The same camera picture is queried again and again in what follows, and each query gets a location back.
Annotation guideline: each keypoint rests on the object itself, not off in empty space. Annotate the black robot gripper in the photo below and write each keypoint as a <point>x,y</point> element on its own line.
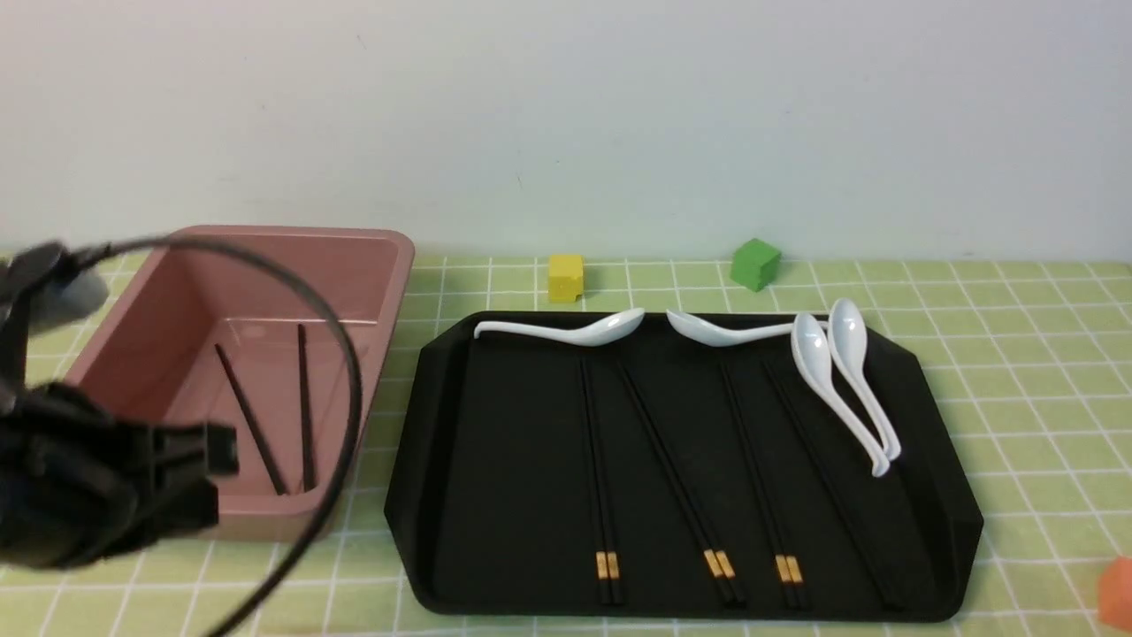
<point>81,485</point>

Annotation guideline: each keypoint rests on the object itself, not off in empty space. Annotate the black chopstick gold band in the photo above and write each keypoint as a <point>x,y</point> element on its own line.
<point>608,520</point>
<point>600,555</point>
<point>668,469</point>
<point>251,420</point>
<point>762,473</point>
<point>681,473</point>
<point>752,469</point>
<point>309,469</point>

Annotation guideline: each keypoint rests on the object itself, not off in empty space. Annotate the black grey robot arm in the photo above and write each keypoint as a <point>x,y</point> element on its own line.
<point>43,287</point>

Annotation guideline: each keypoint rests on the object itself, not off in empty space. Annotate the pink rectangular plastic bin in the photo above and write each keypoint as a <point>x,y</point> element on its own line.
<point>152,357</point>

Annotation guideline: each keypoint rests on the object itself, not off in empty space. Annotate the yellow foam cube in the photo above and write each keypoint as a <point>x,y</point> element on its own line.
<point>565,278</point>

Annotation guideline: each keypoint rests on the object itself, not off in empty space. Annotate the white ceramic spoon far left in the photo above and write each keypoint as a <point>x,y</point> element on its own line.
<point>610,328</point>

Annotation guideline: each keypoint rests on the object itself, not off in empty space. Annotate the white ceramic spoon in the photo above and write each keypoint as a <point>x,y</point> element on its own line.
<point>610,328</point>
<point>847,334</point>
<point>811,352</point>
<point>710,334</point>

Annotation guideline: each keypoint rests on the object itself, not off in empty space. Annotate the black plastic tray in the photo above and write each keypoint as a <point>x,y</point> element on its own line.
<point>736,492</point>

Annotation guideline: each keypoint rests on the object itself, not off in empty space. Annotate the white ceramic spoon middle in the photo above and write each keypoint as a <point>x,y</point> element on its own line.
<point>710,334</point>

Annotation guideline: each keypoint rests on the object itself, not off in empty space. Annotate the green foam cube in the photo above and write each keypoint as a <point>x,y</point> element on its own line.
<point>754,265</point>

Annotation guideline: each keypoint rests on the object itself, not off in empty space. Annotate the white ceramic spoon inner right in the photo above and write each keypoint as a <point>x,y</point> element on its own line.
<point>811,352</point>

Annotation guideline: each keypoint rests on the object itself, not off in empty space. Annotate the white ceramic spoon outer right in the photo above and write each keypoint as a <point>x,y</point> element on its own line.
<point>847,334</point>

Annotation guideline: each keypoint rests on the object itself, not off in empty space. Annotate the black chopstick plain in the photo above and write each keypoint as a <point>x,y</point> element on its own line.
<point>822,487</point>
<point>836,491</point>

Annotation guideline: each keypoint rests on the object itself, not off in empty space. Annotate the orange foam cube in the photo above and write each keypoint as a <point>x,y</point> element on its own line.
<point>1114,595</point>

